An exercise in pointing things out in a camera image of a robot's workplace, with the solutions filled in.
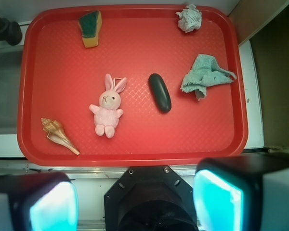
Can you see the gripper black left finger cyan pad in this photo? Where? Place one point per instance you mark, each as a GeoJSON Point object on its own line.
{"type": "Point", "coordinates": [38, 202]}

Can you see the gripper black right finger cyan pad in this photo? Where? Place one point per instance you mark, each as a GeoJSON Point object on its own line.
{"type": "Point", "coordinates": [248, 192]}

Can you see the green and yellow sponge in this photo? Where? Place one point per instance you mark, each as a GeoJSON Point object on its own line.
{"type": "Point", "coordinates": [90, 25]}

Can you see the tan conch seashell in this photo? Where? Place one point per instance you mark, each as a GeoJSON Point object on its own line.
{"type": "Point", "coordinates": [55, 133]}

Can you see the pink plush bunny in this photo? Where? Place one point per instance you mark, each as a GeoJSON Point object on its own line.
{"type": "Point", "coordinates": [107, 114]}

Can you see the red plastic tray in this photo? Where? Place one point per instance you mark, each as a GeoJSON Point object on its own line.
{"type": "Point", "coordinates": [60, 78]}

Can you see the light green cloth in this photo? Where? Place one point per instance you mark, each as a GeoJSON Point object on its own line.
{"type": "Point", "coordinates": [205, 72]}

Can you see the black oval stone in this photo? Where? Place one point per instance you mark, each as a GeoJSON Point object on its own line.
{"type": "Point", "coordinates": [160, 92]}

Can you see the crumpled white paper ball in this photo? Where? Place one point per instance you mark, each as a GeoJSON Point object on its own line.
{"type": "Point", "coordinates": [190, 18]}

